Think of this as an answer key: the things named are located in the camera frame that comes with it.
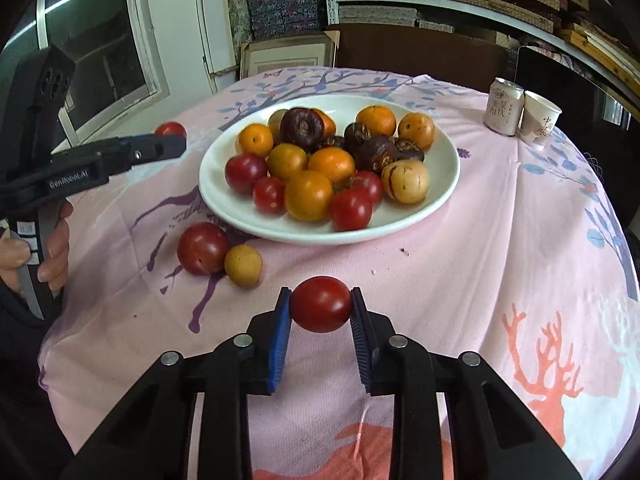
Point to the person's left forearm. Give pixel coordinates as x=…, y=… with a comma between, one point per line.
x=20, y=360

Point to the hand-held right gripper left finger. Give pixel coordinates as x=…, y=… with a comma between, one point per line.
x=280, y=345

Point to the stack of blue patterned boxes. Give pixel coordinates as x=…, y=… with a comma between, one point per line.
x=285, y=12

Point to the cardboard box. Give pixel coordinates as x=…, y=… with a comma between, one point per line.
x=285, y=55

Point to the large orange-yellow pepino melon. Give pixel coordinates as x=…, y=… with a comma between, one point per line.
x=416, y=130

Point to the stack of yellow wooden frames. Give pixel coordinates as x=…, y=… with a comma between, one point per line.
x=595, y=50

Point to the white plate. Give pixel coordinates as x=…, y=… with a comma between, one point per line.
x=425, y=210

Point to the dark red plum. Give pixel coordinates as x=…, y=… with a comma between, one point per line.
x=245, y=172

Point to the red tomato with stem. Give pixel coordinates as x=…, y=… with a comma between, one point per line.
x=371, y=186

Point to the pale drink can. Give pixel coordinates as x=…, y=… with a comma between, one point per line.
x=501, y=107

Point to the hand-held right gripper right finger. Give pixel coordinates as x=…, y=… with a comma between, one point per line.
x=361, y=345

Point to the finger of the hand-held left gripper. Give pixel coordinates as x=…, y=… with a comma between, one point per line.
x=150, y=150

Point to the grey marble slab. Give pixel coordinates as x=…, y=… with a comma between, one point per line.
x=237, y=5

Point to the pale yellow round fruit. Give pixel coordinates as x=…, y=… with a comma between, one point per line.
x=275, y=121

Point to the large orange mandarin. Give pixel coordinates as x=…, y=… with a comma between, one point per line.
x=308, y=195

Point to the small red cherry tomato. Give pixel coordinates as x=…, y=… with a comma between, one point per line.
x=170, y=129

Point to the aluminium framed window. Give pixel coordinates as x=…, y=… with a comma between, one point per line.
x=110, y=35

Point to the white upright board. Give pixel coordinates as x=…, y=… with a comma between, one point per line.
x=215, y=20

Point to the striped pale pepino melon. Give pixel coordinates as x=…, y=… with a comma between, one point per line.
x=405, y=181

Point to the dark purple water chestnut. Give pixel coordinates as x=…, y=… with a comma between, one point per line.
x=330, y=144
x=301, y=127
x=356, y=132
x=375, y=152
x=411, y=149

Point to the greenish orange mandarin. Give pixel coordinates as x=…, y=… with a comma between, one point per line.
x=286, y=161

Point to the person's left hand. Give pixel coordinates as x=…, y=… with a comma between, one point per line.
x=55, y=260

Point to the dark brown wooden board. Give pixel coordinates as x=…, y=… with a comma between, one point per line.
x=415, y=55

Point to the small tan round fruit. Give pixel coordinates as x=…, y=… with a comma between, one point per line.
x=243, y=265

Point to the pink deer print tablecloth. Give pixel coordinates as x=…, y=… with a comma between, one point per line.
x=450, y=285

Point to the white paper cup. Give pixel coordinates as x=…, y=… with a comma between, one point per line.
x=539, y=122

